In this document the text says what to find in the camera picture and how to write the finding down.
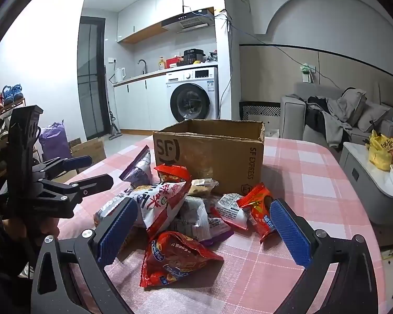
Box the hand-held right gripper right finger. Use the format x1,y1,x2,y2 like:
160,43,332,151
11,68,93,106
269,199,379,314

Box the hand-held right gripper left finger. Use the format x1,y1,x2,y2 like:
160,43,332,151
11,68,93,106
29,198,138,314

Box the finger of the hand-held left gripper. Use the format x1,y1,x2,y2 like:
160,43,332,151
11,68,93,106
32,155,93,181
39,173,114,218

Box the white noodle snack packet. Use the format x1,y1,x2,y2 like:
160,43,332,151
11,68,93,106
93,186,135,228

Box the purple silver snack packet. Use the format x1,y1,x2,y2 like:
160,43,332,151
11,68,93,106
119,144,156,186

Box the large white red snack packet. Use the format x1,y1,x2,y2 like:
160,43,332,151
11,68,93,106
131,180,192,238

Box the brown cardboard box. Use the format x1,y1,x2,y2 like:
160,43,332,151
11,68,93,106
153,119,266,195

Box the person's left forearm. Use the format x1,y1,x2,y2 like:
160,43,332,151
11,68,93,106
0,216,36,301

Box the person's left hand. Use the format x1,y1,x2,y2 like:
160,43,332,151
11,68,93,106
3,218,59,241

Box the small cardboard box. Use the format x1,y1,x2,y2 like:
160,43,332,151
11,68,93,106
69,137,107,175

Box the purple plastic bag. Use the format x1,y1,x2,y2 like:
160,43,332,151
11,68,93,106
39,121,73,163

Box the small red snack packet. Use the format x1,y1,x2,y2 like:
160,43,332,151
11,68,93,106
237,183,277,243

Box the stick vacuum cleaner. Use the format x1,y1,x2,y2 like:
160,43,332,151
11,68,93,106
103,65,122,140

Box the blue sandals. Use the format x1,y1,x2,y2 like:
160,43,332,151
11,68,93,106
2,84,24,105

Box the pink checked tablecloth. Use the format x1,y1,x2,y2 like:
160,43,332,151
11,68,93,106
57,134,380,314

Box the small white snack packet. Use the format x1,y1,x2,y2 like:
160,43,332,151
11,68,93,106
213,193,249,230

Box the dark purple snack packet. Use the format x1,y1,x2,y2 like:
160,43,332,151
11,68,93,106
200,209,235,246

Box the grey silver snack packet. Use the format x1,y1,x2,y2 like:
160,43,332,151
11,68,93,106
168,196,213,241

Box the white lower cabinets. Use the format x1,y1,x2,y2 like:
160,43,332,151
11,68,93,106
113,78,170,132

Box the white cabinets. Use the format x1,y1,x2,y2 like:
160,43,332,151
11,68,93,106
113,78,170,132
117,0,225,44

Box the black glass door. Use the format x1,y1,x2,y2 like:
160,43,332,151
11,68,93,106
77,16,111,141

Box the white coffee table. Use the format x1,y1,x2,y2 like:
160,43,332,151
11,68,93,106
339,142,393,227

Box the small beige snack packet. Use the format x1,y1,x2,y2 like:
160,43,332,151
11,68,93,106
187,178,220,197

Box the grey sofa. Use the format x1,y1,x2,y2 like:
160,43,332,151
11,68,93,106
280,82,393,153

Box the black jacket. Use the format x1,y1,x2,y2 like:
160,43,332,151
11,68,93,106
306,96,332,138

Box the yellow plastic bag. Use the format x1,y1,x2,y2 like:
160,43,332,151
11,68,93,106
368,130,393,171

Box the grey garment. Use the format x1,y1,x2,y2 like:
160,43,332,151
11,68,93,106
324,88,367,148

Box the white washing machine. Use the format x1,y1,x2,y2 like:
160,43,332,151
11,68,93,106
165,66,220,128

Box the grey pillow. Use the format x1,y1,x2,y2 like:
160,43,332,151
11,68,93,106
357,101,391,133

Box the black pressure cooker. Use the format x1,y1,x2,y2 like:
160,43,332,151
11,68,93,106
183,49,206,66

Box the white upper cabinets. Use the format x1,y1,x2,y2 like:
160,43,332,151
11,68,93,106
117,0,225,44

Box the silver range hood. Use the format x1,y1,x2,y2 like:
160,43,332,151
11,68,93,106
161,12,215,33

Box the wall socket with charger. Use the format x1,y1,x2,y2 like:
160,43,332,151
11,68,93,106
300,64,316,84

